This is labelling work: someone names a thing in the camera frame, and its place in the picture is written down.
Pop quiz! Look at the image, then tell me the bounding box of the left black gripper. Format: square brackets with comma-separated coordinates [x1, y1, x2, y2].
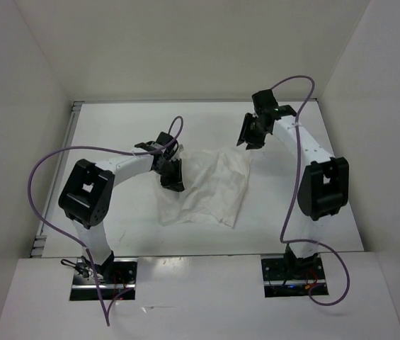
[153, 157, 185, 193]

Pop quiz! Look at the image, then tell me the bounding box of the white skirt cloth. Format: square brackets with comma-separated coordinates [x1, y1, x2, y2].
[154, 147, 251, 228]

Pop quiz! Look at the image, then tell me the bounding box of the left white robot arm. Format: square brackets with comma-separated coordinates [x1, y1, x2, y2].
[58, 133, 185, 283]

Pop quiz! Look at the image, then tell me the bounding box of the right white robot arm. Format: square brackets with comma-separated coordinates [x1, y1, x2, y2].
[237, 106, 349, 280]

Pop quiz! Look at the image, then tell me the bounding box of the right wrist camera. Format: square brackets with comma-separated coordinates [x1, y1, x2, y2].
[251, 89, 278, 115]

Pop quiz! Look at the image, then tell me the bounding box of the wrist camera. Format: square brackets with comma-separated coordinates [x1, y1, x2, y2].
[156, 132, 178, 151]
[251, 89, 278, 115]

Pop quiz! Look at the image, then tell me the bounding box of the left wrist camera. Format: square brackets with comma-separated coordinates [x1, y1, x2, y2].
[156, 132, 178, 151]

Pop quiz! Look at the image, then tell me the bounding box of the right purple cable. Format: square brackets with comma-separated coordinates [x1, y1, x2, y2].
[270, 74, 350, 306]

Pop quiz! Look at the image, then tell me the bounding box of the purple cable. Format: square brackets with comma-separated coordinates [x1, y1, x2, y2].
[25, 115, 185, 326]
[270, 74, 350, 306]

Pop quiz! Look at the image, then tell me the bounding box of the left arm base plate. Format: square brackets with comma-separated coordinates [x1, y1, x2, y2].
[62, 258, 137, 301]

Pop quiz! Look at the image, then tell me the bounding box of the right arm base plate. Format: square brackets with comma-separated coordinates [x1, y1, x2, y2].
[261, 254, 328, 298]

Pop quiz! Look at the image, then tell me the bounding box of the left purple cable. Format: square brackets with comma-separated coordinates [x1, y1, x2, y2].
[25, 115, 185, 326]

